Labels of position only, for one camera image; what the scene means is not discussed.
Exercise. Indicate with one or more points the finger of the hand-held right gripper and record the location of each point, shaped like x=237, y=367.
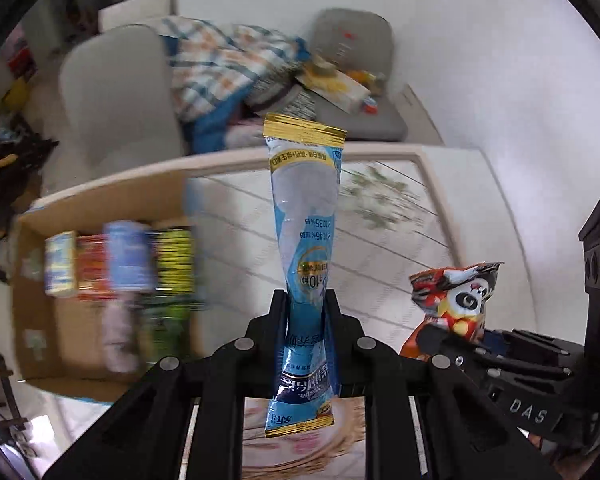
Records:
x=530, y=347
x=510, y=369

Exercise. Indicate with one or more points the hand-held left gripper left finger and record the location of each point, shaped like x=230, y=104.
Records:
x=278, y=320

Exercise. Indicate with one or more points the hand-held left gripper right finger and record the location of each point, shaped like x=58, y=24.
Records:
x=332, y=320

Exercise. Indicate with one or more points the panda print snack packet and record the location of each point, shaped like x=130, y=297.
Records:
x=455, y=305

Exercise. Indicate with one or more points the long blue sachet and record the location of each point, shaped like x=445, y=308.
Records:
x=305, y=220

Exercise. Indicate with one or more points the dark green packet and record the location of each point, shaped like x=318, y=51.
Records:
x=162, y=330

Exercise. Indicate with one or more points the light blue packet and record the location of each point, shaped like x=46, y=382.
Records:
x=127, y=255

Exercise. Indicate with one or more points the red snack packet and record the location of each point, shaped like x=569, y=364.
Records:
x=92, y=270

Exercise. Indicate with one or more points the cardboard box blue print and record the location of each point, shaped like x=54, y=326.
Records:
x=80, y=355

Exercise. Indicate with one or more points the pink cloth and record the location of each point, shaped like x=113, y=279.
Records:
x=240, y=135

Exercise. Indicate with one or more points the blue cloth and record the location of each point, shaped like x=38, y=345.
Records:
x=212, y=127

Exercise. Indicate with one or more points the small red item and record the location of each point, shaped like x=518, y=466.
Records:
x=370, y=105

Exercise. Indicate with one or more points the black and white patterned bag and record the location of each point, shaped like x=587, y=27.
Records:
x=285, y=97

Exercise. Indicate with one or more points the yellow and white box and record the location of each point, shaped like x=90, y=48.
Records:
x=337, y=86

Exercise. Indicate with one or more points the orange packet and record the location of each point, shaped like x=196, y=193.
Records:
x=365, y=76

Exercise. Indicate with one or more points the plaid blanket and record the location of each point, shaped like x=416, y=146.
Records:
x=220, y=60

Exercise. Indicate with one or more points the light grey chair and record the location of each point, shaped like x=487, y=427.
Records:
x=115, y=105

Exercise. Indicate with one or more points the grey padded chair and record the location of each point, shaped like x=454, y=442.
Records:
x=365, y=45

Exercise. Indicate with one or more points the black stroller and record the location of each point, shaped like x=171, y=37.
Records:
x=22, y=160

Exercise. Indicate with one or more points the white chair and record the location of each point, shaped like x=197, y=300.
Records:
x=135, y=7

